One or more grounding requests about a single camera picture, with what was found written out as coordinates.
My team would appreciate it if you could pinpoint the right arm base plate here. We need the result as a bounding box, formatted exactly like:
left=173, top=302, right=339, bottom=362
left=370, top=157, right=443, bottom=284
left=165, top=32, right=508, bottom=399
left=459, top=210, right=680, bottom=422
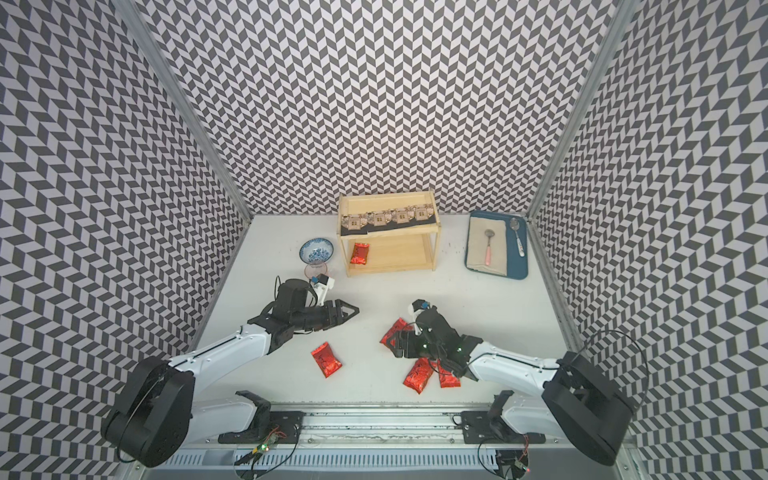
left=459, top=411, right=546, bottom=445

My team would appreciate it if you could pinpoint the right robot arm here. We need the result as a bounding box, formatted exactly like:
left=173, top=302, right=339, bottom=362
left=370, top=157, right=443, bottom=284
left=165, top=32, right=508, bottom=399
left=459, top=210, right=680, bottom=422
left=384, top=303, right=638, bottom=466

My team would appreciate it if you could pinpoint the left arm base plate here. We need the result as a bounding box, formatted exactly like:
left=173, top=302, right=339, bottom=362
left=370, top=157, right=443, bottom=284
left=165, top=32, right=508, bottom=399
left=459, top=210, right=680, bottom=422
left=217, top=410, right=305, bottom=445

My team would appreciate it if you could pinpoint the black floral tea bag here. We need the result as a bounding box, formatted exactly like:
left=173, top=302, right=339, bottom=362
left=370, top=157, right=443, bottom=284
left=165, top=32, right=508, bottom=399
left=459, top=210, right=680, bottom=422
left=366, top=210, right=392, bottom=231
left=391, top=208, right=416, bottom=228
left=413, top=204, right=437, bottom=225
left=339, top=214, right=369, bottom=236

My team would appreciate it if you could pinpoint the wooden two-tier shelf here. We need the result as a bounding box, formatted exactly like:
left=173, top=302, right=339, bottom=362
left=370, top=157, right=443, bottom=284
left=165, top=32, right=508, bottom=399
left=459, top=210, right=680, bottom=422
left=337, top=191, right=441, bottom=277

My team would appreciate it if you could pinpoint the red tea bag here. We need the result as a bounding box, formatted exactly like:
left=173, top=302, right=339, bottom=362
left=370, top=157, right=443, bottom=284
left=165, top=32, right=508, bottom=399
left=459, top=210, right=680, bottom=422
left=437, top=364, right=461, bottom=389
left=403, top=358, right=435, bottom=394
left=349, top=243, right=370, bottom=265
left=311, top=342, right=343, bottom=378
left=380, top=318, right=414, bottom=347

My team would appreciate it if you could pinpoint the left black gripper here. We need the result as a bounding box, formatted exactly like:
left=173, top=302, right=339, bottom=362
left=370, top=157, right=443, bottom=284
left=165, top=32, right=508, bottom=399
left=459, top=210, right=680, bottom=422
left=292, top=300, right=360, bottom=333

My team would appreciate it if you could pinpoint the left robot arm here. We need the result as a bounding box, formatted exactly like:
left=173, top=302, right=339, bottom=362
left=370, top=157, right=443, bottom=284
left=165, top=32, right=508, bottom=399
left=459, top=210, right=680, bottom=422
left=101, top=275, right=360, bottom=468

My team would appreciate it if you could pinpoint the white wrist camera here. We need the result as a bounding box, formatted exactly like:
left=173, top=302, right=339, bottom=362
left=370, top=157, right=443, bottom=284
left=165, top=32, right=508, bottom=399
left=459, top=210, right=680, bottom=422
left=408, top=299, right=431, bottom=335
left=310, top=274, right=335, bottom=306

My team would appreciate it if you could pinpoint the pink handled spoon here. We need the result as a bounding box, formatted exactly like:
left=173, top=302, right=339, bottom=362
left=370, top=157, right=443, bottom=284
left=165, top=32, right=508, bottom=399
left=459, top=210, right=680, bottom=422
left=484, top=229, right=495, bottom=267

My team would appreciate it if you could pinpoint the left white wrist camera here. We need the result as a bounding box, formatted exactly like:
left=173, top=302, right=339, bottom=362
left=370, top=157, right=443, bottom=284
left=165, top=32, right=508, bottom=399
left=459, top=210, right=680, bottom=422
left=310, top=274, right=335, bottom=306

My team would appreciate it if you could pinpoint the white handled spoon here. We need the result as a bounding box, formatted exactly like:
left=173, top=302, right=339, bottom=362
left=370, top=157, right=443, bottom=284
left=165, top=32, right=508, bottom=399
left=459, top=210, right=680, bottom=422
left=509, top=217, right=526, bottom=258

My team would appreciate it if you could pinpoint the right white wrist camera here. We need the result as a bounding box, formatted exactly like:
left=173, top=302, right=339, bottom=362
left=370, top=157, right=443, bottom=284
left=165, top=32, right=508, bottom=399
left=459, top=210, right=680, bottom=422
left=408, top=299, right=431, bottom=335

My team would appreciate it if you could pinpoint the pink transparent cup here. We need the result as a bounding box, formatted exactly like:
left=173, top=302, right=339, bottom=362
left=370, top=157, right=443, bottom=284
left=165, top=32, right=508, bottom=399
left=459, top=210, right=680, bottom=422
left=304, top=262, right=328, bottom=282

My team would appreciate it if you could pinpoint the blue white ceramic bowl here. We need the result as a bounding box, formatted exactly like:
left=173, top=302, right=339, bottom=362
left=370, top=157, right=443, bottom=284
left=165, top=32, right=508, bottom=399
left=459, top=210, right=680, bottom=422
left=299, top=237, right=334, bottom=265

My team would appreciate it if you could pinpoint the aluminium front rail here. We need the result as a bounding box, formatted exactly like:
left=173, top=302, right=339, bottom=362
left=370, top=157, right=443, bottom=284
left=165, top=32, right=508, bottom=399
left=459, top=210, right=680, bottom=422
left=128, top=404, right=631, bottom=454

